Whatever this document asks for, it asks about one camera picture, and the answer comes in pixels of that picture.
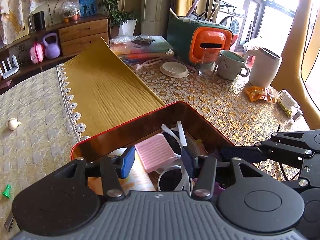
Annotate red tin box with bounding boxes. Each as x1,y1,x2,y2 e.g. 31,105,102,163
70,101,235,200

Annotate yellow patterned card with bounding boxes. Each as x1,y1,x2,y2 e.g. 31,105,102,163
120,159,157,193

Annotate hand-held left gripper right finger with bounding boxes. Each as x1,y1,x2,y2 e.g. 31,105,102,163
181,146,248,198

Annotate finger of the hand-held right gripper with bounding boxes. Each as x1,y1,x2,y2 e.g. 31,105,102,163
220,141,313,164

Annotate green and orange storage box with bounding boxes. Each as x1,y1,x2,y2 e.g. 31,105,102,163
166,16,233,65

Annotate small purple object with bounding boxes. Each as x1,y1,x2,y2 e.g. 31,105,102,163
215,180,227,193

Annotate white round lid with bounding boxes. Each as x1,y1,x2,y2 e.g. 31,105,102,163
160,61,189,78

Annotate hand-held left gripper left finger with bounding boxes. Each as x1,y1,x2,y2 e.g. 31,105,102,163
71,146,136,198

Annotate purple kettlebell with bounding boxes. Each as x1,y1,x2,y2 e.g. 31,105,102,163
42,33,61,59

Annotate white rolled tube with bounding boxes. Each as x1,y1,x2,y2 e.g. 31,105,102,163
185,0,200,18

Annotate clear plastic bag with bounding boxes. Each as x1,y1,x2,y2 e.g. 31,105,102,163
59,0,80,18

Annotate pale green mug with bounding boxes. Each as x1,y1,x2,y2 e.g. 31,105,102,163
216,50,250,80

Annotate pink plastic spoon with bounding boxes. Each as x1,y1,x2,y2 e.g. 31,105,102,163
134,56,165,70

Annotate tall green potted plant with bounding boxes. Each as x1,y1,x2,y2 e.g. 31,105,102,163
89,0,142,28

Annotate pink toy case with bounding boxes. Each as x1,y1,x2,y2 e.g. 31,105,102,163
29,42,45,64

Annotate small clear bag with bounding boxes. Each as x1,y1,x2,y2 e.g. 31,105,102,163
110,34,132,44

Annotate white plant pot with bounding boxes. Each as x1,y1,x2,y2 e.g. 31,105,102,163
118,19,137,37

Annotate beige quilted lace-edged cloth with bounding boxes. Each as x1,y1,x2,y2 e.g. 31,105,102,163
0,64,88,230

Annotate small dark bag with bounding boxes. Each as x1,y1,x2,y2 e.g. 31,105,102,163
131,34,155,45

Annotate white kettle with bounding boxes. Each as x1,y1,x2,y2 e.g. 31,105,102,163
244,46,282,88

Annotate white router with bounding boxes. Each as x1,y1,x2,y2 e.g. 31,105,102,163
0,56,20,78

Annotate short paint brush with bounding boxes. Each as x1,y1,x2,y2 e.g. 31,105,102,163
209,2,220,22

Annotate stack of books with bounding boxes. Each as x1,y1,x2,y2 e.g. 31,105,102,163
110,35,174,62

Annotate white garlic bulb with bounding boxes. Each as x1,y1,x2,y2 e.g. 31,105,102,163
7,117,22,130

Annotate floral hanging cloth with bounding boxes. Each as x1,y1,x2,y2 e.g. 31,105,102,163
0,0,90,45

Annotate white sunglasses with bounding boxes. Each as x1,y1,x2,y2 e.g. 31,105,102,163
157,121,194,197

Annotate clear drinking glass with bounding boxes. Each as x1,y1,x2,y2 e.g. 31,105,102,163
199,47,222,77

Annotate yellow cloth mat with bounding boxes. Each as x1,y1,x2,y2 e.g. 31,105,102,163
60,37,167,137

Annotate long paint brush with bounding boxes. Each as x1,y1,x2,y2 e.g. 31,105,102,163
205,0,213,20

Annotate metal clip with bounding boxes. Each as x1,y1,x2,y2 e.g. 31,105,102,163
4,214,15,232

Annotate wooden sideboard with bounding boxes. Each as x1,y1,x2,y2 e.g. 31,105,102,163
0,14,112,85

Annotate black speaker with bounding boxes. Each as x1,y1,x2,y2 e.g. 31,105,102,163
33,11,46,30

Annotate orange snack wrapper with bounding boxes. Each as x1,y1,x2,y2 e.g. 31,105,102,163
244,85,277,103

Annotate glass jar of beads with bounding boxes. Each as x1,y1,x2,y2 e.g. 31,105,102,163
276,89,303,122

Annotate washing machine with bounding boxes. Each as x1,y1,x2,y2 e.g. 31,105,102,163
217,4,248,30

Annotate pink ribbed case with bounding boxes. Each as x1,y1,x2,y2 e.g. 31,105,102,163
134,133,178,173

